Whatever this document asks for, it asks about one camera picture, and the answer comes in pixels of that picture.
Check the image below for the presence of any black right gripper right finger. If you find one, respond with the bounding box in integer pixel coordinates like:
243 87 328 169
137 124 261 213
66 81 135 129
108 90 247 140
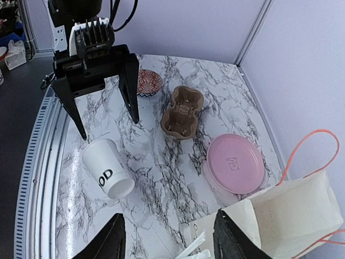
213 209 272 259

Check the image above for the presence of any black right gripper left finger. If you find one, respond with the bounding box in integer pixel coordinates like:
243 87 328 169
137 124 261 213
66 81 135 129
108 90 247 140
73 213 126 259

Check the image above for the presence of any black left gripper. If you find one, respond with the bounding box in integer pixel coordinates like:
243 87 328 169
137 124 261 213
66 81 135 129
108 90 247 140
51 17 140 140

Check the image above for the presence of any white paper coffee cup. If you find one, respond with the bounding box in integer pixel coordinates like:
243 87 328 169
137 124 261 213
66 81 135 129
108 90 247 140
82 139 135 199

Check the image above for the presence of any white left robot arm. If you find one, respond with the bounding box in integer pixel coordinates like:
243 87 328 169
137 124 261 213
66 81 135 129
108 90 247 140
47 1 140 140

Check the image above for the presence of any white paper takeout bag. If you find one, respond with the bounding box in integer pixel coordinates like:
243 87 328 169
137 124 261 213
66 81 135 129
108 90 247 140
188 129 345 259

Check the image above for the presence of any bundle of white wrapped straws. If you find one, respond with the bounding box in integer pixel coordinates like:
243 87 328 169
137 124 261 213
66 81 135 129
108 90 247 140
176 231 211 259

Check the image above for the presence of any red patterned small bowl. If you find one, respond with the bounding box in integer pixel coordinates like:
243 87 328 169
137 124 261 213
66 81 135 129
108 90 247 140
137 69 163 97

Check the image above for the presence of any pink round plate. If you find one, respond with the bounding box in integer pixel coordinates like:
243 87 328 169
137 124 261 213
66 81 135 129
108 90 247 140
205 133 265 195

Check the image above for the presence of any brown cardboard cup carrier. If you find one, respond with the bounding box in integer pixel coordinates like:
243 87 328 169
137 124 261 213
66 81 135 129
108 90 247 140
161 85 204 140

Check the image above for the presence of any aluminium front rail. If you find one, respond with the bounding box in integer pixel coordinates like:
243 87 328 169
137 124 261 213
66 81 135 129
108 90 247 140
13 88 69 258

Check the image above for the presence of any right aluminium frame post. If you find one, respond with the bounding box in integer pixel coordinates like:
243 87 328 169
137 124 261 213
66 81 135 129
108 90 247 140
235 0 274 66

